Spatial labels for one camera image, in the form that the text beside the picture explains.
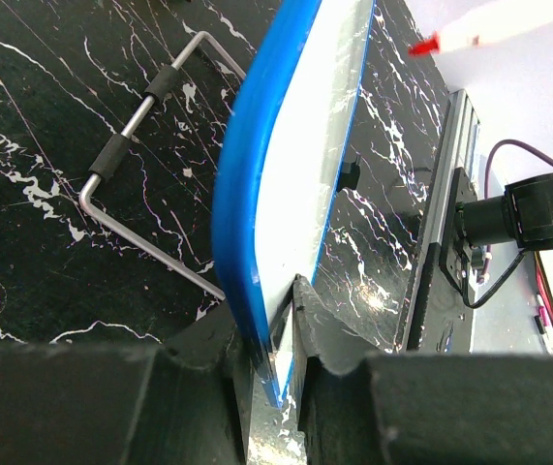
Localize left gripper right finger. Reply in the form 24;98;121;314
292;276;553;464

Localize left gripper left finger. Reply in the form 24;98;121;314
0;304;252;464

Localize white blue-framed whiteboard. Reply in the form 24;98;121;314
211;1;375;407

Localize red whiteboard marker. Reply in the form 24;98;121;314
408;1;553;56

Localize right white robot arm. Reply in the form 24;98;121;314
454;173;553;251

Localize metal whiteboard stand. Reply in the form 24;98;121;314
78;30;246;300

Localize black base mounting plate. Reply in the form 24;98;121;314
439;167;477;294

